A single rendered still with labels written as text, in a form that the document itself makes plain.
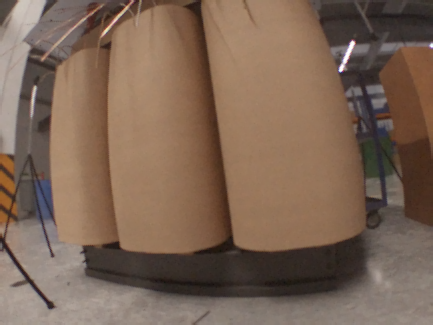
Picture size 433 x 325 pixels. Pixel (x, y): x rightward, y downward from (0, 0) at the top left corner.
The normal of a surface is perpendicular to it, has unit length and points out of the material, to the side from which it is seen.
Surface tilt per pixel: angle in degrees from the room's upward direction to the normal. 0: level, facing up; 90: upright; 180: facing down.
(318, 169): 90
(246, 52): 90
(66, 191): 90
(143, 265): 90
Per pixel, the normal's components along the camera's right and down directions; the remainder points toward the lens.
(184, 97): 0.48, -0.15
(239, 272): -0.32, -0.05
